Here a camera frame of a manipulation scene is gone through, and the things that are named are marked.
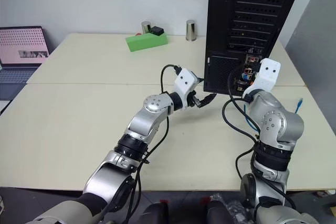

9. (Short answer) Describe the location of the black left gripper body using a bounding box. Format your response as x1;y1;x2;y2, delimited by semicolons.
186;90;201;108

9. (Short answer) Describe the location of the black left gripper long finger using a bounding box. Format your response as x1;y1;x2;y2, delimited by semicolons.
197;93;217;109

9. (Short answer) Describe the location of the blue ethernet cable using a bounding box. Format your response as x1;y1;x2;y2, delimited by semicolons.
243;98;304;133

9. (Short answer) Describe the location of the black computer tower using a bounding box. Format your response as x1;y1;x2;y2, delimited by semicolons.
203;0;308;97

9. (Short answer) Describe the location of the tall steel cup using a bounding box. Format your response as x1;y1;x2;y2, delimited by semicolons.
185;19;196;42

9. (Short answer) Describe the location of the small black box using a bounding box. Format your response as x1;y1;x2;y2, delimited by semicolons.
150;26;165;37

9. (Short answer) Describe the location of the green rectangular block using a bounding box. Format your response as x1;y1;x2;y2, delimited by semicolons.
125;33;169;52

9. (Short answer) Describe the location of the short steel cup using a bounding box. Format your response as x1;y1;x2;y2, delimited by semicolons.
141;20;152;35

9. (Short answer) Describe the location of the crumpled clear plastic wrap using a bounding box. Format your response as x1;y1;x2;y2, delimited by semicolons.
209;193;246;224

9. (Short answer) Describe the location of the grey partition panel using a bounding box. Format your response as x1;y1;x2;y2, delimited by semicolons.
285;0;336;89

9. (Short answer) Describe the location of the laptop with pink screen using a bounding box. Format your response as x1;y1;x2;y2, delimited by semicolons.
0;26;51;101

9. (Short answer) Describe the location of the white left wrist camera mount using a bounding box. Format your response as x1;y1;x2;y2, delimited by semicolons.
173;68;198;110

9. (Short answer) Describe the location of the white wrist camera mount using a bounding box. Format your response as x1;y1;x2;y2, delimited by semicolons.
242;58;282;99
173;68;198;110

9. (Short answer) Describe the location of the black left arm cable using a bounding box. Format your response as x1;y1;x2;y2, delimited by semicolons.
125;63;184;224

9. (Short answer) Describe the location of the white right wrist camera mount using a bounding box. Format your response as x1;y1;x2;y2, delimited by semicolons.
242;58;282;99

